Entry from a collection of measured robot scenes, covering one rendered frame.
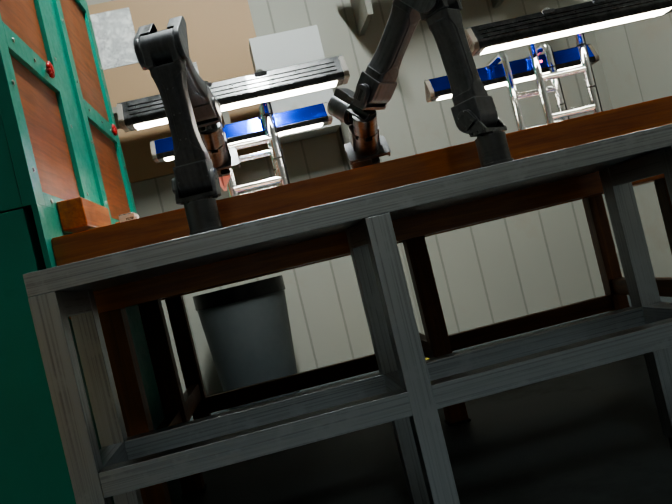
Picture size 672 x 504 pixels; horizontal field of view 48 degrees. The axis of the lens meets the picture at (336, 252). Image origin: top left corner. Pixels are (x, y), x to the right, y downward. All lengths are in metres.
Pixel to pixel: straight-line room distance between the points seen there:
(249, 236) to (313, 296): 2.80
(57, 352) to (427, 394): 0.63
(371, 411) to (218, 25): 3.20
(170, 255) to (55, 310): 0.21
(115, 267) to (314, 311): 2.84
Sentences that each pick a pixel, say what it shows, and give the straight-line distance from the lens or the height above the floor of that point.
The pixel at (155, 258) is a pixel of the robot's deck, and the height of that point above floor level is 0.64.
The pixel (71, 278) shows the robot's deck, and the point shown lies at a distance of 1.34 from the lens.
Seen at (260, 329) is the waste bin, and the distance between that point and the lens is 3.56.
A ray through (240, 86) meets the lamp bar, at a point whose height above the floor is 1.08.
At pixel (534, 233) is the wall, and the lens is 4.37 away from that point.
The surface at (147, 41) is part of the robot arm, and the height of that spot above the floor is 1.06.
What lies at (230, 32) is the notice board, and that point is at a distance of 4.27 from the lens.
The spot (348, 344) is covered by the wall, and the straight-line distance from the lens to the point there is 4.13.
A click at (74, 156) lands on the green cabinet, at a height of 1.02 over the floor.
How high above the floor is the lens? 0.57
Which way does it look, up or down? 1 degrees up
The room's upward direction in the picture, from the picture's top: 14 degrees counter-clockwise
